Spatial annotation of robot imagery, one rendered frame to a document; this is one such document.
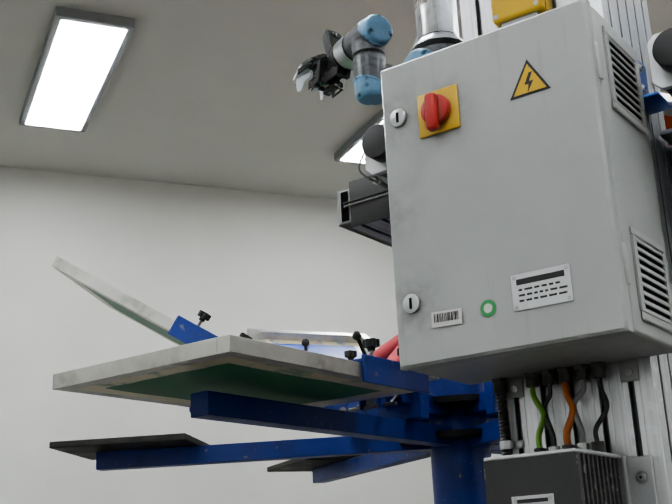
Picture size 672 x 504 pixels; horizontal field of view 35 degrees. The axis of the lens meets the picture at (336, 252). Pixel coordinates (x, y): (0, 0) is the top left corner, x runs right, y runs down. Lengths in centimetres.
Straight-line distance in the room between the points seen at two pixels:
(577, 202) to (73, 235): 555
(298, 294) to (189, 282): 75
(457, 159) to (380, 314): 580
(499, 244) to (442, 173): 15
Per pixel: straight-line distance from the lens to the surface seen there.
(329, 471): 450
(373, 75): 237
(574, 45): 150
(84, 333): 663
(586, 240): 140
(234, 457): 363
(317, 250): 723
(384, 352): 355
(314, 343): 480
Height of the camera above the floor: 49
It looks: 17 degrees up
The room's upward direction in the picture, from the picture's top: 3 degrees counter-clockwise
